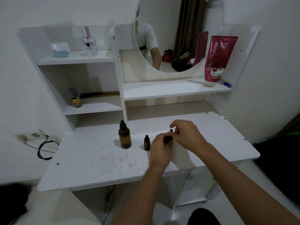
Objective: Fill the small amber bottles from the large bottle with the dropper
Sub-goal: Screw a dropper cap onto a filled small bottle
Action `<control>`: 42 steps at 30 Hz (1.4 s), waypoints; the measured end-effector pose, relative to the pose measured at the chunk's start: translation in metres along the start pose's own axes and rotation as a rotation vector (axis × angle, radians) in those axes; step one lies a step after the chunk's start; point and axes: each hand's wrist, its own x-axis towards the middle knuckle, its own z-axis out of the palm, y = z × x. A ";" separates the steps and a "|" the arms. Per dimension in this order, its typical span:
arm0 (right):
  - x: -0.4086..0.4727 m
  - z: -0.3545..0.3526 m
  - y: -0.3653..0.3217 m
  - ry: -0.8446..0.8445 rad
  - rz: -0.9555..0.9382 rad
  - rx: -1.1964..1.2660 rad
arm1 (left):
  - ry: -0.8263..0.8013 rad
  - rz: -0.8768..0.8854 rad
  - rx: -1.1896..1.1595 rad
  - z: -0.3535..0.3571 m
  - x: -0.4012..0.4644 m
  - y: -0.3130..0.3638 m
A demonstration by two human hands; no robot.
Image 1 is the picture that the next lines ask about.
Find person's right hand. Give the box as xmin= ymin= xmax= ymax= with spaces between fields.
xmin=169 ymin=119 xmax=210 ymax=155

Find person's left hand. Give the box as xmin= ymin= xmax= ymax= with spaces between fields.
xmin=149 ymin=133 xmax=175 ymax=172

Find large amber glass bottle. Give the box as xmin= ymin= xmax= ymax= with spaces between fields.
xmin=118 ymin=128 xmax=132 ymax=149

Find person's right forearm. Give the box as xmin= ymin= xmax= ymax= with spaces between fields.
xmin=199 ymin=142 xmax=300 ymax=225

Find person's left forearm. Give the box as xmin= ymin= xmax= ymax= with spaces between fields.
xmin=111 ymin=165 xmax=169 ymax=225

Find person's right leg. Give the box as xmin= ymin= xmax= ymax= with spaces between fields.
xmin=187 ymin=207 xmax=221 ymax=225

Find white vanity desk with shelves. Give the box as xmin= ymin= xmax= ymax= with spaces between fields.
xmin=16 ymin=23 xmax=262 ymax=225

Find brown comb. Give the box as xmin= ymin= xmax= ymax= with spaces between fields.
xmin=79 ymin=91 xmax=120 ymax=99

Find pink cosmetic tube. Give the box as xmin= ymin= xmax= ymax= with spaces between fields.
xmin=204 ymin=36 xmax=238 ymax=88

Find large black fabric item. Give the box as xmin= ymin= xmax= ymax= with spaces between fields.
xmin=253 ymin=134 xmax=300 ymax=207

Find small yellow-label spray can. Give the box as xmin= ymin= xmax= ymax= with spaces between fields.
xmin=67 ymin=87 xmax=83 ymax=108

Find green cloth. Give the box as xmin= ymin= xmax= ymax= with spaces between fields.
xmin=282 ymin=128 xmax=300 ymax=138

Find white mattress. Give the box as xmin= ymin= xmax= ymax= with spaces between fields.
xmin=0 ymin=178 xmax=101 ymax=225

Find clear perfume bottle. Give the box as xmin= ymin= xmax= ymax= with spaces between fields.
xmin=81 ymin=26 xmax=98 ymax=57

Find white teal cream jar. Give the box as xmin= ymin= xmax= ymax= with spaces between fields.
xmin=50 ymin=42 xmax=71 ymax=58

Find black cloth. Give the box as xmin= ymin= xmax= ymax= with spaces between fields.
xmin=0 ymin=184 xmax=30 ymax=225

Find thin black cable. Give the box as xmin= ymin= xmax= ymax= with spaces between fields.
xmin=105 ymin=185 xmax=115 ymax=202

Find coiled black cable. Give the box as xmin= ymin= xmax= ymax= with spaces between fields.
xmin=37 ymin=136 xmax=59 ymax=161

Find round wall mirror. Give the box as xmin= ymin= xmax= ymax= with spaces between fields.
xmin=133 ymin=0 xmax=224 ymax=73

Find white wall socket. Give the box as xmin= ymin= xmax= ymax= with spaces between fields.
xmin=16 ymin=130 xmax=47 ymax=141

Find grey plug with cable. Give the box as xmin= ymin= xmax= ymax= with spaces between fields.
xmin=18 ymin=135 xmax=59 ymax=154

